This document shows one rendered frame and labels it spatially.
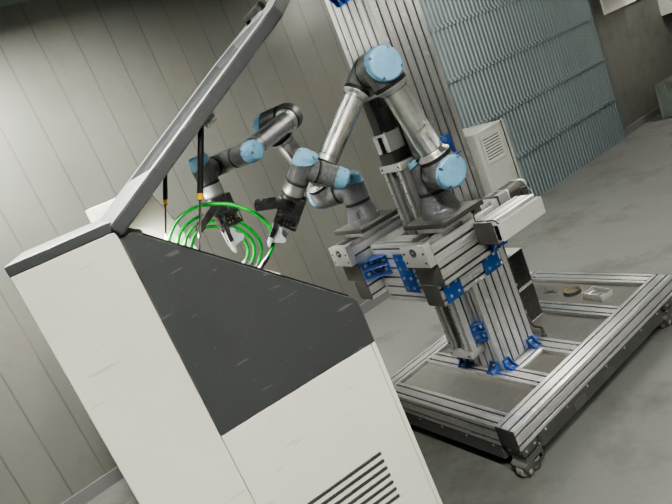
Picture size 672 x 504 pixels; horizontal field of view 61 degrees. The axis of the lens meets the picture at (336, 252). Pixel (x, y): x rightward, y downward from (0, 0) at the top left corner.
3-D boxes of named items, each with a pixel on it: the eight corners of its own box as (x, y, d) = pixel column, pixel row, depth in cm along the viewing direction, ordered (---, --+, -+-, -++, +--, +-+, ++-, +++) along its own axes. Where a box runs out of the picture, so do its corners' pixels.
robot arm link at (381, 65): (455, 176, 208) (374, 45, 193) (477, 176, 194) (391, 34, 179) (430, 196, 206) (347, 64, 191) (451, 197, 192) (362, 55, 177)
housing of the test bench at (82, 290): (321, 632, 189) (110, 221, 154) (246, 694, 179) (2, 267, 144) (218, 467, 315) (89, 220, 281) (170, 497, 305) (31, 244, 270)
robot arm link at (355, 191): (362, 201, 246) (351, 172, 243) (337, 208, 254) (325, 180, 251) (373, 192, 256) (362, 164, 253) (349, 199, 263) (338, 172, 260)
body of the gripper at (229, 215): (244, 222, 202) (230, 190, 200) (223, 232, 199) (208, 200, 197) (238, 222, 209) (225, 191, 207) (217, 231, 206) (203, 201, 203)
